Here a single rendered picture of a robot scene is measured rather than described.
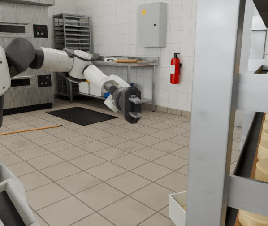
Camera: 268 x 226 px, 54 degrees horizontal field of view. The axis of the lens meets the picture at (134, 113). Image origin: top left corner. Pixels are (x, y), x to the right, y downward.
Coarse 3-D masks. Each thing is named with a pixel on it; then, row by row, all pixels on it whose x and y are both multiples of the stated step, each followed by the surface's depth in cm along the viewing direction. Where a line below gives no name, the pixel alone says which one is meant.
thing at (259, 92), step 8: (240, 80) 21; (248, 80) 21; (256, 80) 20; (264, 80) 20; (240, 88) 21; (248, 88) 21; (256, 88) 21; (264, 88) 20; (240, 96) 21; (248, 96) 21; (256, 96) 21; (264, 96) 20; (240, 104) 21; (248, 104) 21; (256, 104) 21; (264, 104) 21; (264, 112) 21
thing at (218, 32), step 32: (224, 0) 18; (224, 32) 18; (224, 64) 19; (192, 96) 20; (224, 96) 19; (192, 128) 21; (224, 128) 19; (192, 160) 21; (224, 160) 20; (192, 192) 22; (224, 192) 21; (192, 224) 22; (224, 224) 23
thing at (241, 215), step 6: (240, 210) 34; (240, 216) 34; (246, 216) 33; (252, 216) 33; (258, 216) 33; (264, 216) 33; (240, 222) 34; (246, 222) 33; (252, 222) 32; (258, 222) 32; (264, 222) 32
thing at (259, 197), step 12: (240, 180) 23; (252, 180) 22; (228, 192) 23; (240, 192) 23; (252, 192) 22; (264, 192) 22; (228, 204) 24; (240, 204) 23; (252, 204) 23; (264, 204) 22
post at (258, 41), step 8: (256, 32) 57; (264, 32) 56; (256, 40) 57; (264, 40) 56; (256, 48) 57; (264, 48) 57; (256, 56) 58; (248, 120) 61; (248, 128) 61; (240, 152) 64
